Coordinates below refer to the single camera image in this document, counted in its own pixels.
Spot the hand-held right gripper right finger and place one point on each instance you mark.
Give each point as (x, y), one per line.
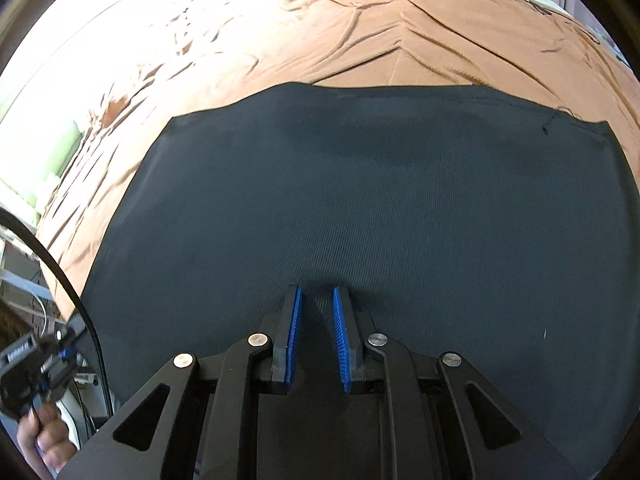
(342, 345)

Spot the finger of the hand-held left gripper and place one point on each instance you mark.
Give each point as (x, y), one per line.
(67, 345)
(55, 382)

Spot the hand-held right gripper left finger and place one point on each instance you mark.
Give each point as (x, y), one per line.
(295, 340)

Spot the black sleeveless top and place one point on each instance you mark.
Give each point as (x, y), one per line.
(375, 185)

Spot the person's left hand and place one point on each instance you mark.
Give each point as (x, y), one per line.
(50, 440)

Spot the light green bed sheet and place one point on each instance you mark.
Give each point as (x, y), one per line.
(30, 160)

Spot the orange-brown blanket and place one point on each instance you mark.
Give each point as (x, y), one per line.
(325, 25)

